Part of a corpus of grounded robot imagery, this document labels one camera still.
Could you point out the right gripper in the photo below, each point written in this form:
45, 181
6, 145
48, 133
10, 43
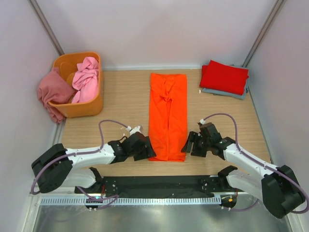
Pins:
192, 136

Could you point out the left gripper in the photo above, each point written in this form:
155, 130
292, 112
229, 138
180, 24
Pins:
147, 151

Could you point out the orange t-shirt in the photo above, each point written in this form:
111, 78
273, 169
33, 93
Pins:
168, 116

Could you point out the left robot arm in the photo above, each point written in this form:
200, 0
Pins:
60, 166

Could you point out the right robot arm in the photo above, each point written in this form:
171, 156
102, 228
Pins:
276, 187

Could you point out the folded grey t-shirt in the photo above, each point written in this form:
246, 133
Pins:
237, 94

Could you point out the folded red t-shirt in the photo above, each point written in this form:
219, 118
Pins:
224, 77

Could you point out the light pink crumpled shirt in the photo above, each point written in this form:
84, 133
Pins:
85, 80

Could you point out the dusty pink crumpled shirt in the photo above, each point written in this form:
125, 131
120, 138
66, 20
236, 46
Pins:
53, 88

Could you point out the orange plastic basket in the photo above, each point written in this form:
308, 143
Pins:
67, 65

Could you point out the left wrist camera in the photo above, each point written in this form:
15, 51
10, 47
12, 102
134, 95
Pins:
134, 129

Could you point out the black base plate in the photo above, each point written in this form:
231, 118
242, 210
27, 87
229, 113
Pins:
161, 187

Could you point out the white slotted cable duct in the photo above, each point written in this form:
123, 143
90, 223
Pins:
83, 200

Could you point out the aluminium rail frame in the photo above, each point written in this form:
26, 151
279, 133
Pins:
276, 187

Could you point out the right corner aluminium post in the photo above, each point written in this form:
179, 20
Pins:
275, 10

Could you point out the corner aluminium post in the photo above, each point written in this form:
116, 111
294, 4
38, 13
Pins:
275, 10
46, 26

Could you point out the left corner aluminium post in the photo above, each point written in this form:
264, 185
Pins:
46, 26

